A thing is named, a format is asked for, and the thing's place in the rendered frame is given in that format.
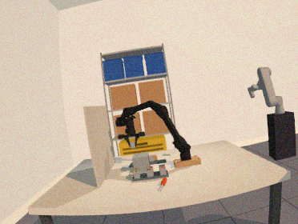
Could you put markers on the beige flat panel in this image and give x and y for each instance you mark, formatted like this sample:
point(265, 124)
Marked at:
point(99, 139)

